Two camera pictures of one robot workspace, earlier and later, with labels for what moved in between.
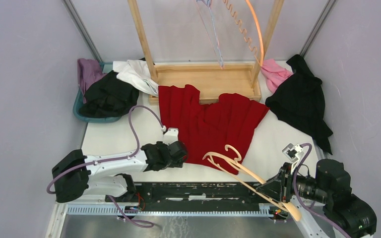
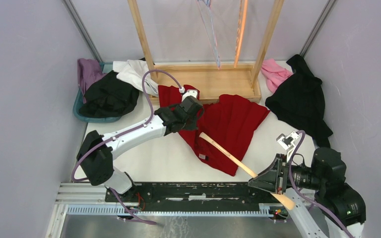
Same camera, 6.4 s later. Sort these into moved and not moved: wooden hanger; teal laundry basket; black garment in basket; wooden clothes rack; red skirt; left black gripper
Moved: left black gripper; wooden hanger
Not moved: red skirt; black garment in basket; teal laundry basket; wooden clothes rack
